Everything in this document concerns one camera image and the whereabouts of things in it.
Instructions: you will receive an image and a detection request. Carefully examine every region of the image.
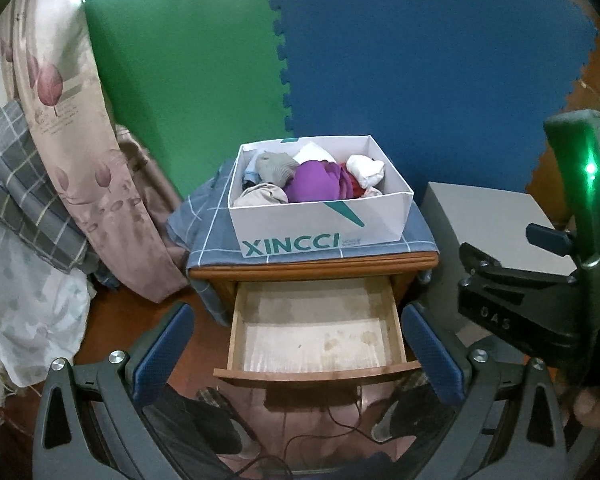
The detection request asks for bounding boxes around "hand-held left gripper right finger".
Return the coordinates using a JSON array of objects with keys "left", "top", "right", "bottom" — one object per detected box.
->
[{"left": 397, "top": 301, "right": 567, "bottom": 480}]

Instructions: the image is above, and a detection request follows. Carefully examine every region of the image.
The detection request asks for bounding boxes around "black cable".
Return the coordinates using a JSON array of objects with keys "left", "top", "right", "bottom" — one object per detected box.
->
[{"left": 229, "top": 394, "right": 377, "bottom": 480}]

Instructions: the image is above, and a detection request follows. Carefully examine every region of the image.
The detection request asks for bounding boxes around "purple bra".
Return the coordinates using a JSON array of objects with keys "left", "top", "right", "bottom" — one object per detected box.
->
[{"left": 284, "top": 160, "right": 348, "bottom": 205}]

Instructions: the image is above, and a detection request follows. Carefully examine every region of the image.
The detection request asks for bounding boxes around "blue checked cloth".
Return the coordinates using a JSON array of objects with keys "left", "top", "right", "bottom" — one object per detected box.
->
[{"left": 166, "top": 157, "right": 440, "bottom": 329}]

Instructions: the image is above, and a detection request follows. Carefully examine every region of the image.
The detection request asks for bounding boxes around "person's dark trouser leg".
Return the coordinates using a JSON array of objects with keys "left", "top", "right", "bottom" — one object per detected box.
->
[{"left": 142, "top": 385, "right": 244, "bottom": 480}]

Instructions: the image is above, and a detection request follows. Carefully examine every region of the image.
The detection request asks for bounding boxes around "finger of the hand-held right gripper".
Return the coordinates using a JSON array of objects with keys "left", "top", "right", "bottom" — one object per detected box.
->
[
  {"left": 459, "top": 242, "right": 578, "bottom": 287},
  {"left": 526, "top": 223, "right": 576, "bottom": 257}
]

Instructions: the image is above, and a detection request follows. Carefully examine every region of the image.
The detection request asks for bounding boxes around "green foam mat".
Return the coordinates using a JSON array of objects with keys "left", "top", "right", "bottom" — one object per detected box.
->
[{"left": 82, "top": 0, "right": 299, "bottom": 202}]

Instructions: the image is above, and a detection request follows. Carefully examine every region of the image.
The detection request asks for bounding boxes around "white cardboard box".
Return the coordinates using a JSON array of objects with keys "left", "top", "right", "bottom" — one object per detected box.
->
[{"left": 227, "top": 134, "right": 415, "bottom": 260}]

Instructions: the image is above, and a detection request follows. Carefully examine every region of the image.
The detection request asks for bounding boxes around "brown satin cloth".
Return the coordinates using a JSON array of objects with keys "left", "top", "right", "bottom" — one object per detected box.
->
[{"left": 114, "top": 125, "right": 192, "bottom": 304}]

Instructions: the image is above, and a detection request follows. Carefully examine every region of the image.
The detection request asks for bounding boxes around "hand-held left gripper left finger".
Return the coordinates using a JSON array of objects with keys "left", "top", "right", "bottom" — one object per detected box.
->
[{"left": 32, "top": 301, "right": 196, "bottom": 480}]

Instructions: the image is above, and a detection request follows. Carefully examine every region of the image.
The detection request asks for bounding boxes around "grey plaid blanket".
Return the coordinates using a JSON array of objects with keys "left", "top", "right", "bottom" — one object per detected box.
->
[{"left": 0, "top": 100, "right": 99, "bottom": 274}]

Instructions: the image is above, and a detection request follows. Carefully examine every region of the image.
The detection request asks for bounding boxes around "white leaf-print cloth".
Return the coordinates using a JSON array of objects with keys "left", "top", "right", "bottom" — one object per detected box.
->
[{"left": 0, "top": 205, "right": 93, "bottom": 392}]

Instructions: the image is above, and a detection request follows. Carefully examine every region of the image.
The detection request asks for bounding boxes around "wooden drawer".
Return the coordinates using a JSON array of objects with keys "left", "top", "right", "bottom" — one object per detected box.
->
[{"left": 212, "top": 276, "right": 422, "bottom": 380}]

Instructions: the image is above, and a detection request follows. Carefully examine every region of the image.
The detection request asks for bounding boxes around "beige underwear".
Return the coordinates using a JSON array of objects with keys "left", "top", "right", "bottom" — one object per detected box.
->
[{"left": 232, "top": 183, "right": 289, "bottom": 207}]

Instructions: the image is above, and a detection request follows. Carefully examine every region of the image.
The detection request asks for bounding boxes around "plaid slipper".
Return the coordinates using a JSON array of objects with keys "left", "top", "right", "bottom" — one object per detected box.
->
[
  {"left": 372, "top": 375, "right": 432, "bottom": 442},
  {"left": 202, "top": 386, "right": 259, "bottom": 457}
]

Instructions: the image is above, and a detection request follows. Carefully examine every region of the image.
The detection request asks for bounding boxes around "wooden nightstand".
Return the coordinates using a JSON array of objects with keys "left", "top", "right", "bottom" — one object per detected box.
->
[{"left": 187, "top": 252, "right": 440, "bottom": 392}]

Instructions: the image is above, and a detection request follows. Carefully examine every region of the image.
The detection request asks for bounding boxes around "maroon underwear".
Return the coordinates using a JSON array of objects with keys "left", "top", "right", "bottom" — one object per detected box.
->
[{"left": 337, "top": 162, "right": 370, "bottom": 201}]

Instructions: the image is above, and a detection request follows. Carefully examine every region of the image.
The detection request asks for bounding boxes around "grey underwear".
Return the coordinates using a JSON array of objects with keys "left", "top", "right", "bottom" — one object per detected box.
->
[{"left": 255, "top": 151, "right": 300, "bottom": 187}]

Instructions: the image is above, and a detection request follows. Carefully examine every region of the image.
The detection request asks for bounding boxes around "pink floral curtain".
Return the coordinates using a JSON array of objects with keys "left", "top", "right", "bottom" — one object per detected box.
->
[{"left": 0, "top": 0, "right": 181, "bottom": 301}]

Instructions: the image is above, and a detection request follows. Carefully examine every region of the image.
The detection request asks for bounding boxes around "grey cardboard box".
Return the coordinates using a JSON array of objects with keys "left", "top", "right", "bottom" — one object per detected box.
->
[{"left": 420, "top": 181, "right": 579, "bottom": 357}]

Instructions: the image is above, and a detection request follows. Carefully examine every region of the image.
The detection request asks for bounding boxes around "blue foam mat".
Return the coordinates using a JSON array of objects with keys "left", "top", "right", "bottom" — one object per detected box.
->
[{"left": 265, "top": 0, "right": 599, "bottom": 211}]

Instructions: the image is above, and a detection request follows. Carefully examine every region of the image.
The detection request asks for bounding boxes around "white garment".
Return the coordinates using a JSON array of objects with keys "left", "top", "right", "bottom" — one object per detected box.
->
[{"left": 346, "top": 154, "right": 385, "bottom": 190}]

